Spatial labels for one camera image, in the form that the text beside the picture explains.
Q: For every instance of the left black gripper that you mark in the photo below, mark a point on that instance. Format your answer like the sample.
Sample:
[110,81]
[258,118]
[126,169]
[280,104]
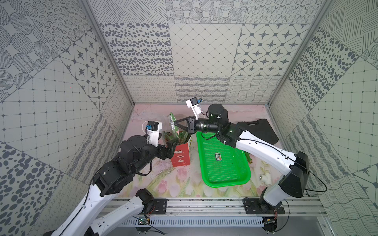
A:
[168,149]

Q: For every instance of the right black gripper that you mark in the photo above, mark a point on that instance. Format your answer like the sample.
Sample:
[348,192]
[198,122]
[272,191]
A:
[191,123]

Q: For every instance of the red green condiment packet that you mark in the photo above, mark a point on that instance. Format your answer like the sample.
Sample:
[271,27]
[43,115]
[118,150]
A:
[183,137]

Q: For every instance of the white red paper gift bag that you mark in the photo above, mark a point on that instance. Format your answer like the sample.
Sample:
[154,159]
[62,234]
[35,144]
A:
[181,155]

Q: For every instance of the large green soup packet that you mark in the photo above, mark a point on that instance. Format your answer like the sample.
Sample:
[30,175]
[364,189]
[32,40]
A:
[172,119]

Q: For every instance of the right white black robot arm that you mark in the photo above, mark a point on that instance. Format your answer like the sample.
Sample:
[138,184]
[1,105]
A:
[295,168]

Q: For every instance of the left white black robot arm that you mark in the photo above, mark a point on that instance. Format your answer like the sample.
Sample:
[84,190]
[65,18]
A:
[135,154]

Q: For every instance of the small basket label sticker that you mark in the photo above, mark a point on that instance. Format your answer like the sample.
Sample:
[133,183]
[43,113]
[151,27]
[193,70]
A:
[218,156]

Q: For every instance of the green plastic basket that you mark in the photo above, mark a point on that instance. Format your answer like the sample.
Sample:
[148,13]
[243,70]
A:
[232,170]

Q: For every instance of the black plastic tool case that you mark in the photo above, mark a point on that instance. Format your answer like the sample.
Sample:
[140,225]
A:
[261,129]

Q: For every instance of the white crumpled tissue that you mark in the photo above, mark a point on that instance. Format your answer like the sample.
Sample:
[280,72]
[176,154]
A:
[266,179]

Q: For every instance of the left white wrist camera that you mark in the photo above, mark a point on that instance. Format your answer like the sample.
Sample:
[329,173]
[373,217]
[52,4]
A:
[153,130]

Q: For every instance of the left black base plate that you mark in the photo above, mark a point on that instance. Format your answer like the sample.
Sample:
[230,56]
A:
[157,206]

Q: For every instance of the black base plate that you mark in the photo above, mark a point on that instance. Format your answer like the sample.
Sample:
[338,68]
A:
[253,206]
[157,206]

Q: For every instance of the aluminium mounting rail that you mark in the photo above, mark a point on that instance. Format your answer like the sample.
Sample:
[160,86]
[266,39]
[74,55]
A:
[233,206]

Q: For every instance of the green plastic hose nozzle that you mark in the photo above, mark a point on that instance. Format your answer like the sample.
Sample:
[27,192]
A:
[248,157]

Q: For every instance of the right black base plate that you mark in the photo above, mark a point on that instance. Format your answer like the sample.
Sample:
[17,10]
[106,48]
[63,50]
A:
[253,206]

